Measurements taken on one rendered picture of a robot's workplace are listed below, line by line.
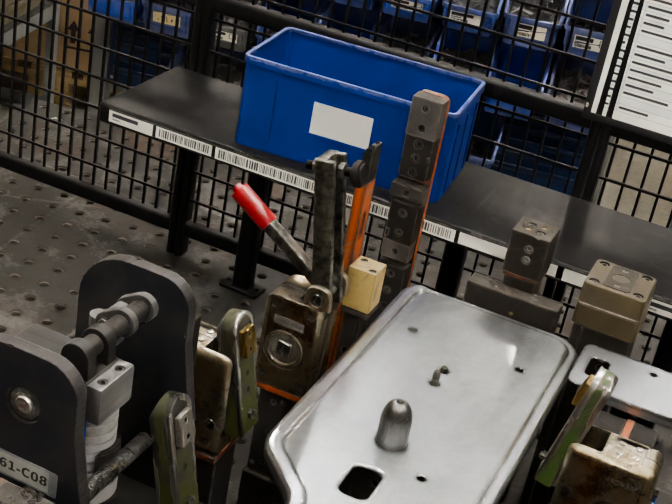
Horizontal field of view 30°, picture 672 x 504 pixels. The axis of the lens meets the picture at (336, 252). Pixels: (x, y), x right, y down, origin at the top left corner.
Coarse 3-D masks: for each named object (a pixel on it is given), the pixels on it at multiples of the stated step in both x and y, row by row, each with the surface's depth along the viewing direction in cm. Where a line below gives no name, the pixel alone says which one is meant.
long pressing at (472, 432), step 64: (384, 320) 144; (448, 320) 147; (512, 320) 150; (320, 384) 130; (384, 384) 133; (448, 384) 135; (512, 384) 137; (320, 448) 121; (448, 448) 125; (512, 448) 127
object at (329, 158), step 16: (320, 160) 128; (336, 160) 131; (320, 176) 129; (336, 176) 132; (352, 176) 128; (320, 192) 130; (336, 192) 132; (320, 208) 130; (336, 208) 133; (320, 224) 131; (336, 224) 134; (320, 240) 132; (336, 240) 134; (320, 256) 133; (336, 256) 135; (320, 272) 133; (336, 272) 136
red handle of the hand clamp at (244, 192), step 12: (240, 192) 135; (252, 192) 135; (240, 204) 135; (252, 204) 135; (264, 204) 136; (252, 216) 135; (264, 216) 135; (264, 228) 135; (276, 228) 135; (276, 240) 135; (288, 240) 135; (288, 252) 135; (300, 252) 135; (300, 264) 135; (336, 288) 136
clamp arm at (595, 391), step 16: (592, 384) 119; (608, 384) 119; (576, 400) 121; (592, 400) 119; (576, 416) 121; (592, 416) 120; (560, 432) 124; (576, 432) 121; (560, 448) 123; (544, 464) 124; (560, 464) 123; (544, 480) 125
